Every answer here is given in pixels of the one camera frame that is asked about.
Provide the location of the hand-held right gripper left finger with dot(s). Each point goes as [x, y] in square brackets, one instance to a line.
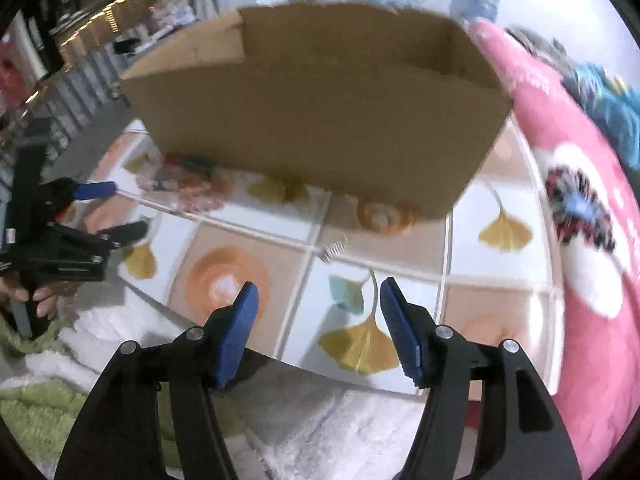
[237, 330]

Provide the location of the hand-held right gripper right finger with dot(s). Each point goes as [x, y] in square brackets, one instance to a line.
[400, 325]

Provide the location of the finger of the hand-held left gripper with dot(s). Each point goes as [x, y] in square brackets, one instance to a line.
[120, 232]
[92, 190]

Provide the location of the small metal spring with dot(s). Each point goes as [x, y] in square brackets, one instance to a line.
[335, 250]

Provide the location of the brown cardboard box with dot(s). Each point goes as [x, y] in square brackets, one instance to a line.
[320, 125]

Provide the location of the person's left hand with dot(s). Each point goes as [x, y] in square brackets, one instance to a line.
[45, 302]

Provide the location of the cluttered lit shelf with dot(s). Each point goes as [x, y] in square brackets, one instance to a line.
[95, 25]

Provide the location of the pink floral blanket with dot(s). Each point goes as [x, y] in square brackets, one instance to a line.
[600, 360]

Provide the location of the blue patterned clothing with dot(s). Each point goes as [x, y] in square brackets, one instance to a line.
[610, 105]

